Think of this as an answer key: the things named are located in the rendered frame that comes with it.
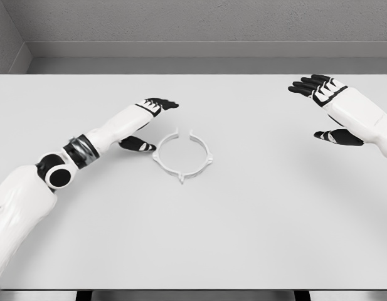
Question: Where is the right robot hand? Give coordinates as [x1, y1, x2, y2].
[287, 73, 387, 147]

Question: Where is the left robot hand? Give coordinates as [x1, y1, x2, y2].
[110, 97, 180, 152]

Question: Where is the white ring pipe clamp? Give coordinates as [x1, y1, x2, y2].
[152, 127, 215, 185]

